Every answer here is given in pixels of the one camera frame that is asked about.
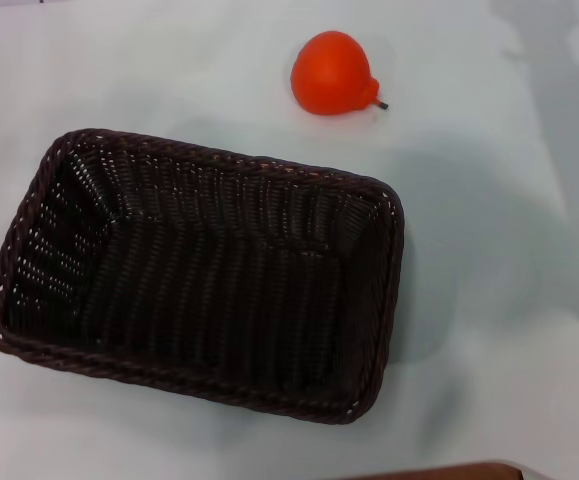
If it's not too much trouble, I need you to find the dark brown woven basket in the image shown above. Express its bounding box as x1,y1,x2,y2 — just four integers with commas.
0,127,406,426

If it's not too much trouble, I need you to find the orange-red toy pear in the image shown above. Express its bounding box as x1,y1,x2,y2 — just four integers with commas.
289,30,391,119

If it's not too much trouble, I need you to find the brown panel edge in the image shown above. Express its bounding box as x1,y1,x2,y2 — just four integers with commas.
344,458,529,480

